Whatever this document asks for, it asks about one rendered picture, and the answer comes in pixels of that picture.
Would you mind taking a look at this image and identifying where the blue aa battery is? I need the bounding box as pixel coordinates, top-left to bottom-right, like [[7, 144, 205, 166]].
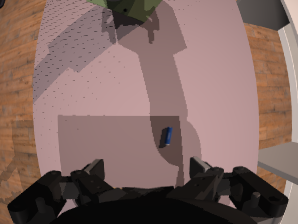
[[164, 127, 172, 146]]

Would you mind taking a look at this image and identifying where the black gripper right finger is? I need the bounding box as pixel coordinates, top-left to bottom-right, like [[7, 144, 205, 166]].
[[166, 157, 289, 224]]

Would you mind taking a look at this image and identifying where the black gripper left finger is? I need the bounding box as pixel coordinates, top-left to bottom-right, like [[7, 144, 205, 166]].
[[7, 159, 131, 224]]

